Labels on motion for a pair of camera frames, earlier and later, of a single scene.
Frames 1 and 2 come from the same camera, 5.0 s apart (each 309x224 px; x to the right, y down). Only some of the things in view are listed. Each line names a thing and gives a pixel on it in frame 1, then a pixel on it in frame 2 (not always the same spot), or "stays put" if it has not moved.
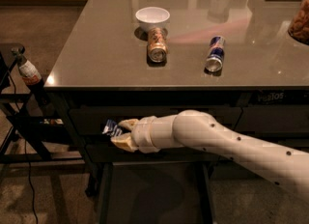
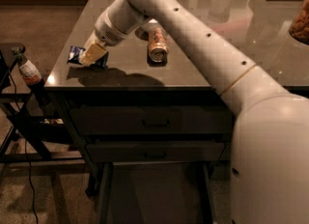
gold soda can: x=157 y=44 stays put
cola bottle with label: x=31 y=74 stays put
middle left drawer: x=115 y=153 stays put
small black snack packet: x=112 y=128 to x=75 y=54
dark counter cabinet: x=237 y=49 stays put
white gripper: x=145 y=133 to x=105 y=32
